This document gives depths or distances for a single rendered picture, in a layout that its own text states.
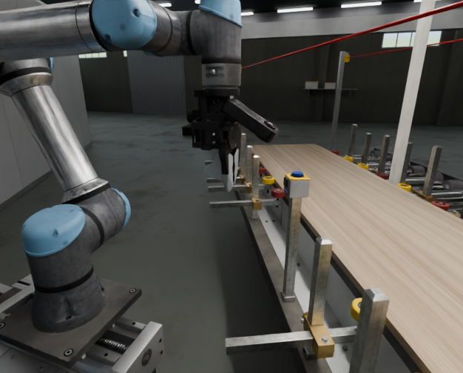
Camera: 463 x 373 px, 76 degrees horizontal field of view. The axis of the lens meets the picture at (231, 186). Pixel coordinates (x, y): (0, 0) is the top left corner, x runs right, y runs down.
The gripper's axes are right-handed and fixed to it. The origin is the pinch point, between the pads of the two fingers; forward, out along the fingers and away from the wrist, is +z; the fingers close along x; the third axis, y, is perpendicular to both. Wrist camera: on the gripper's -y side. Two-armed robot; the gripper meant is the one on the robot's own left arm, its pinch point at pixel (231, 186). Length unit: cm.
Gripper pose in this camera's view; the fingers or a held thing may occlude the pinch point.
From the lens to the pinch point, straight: 64.1
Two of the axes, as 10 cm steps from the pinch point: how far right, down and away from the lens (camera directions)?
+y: -9.4, -1.2, 3.3
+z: 0.0, 9.4, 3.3
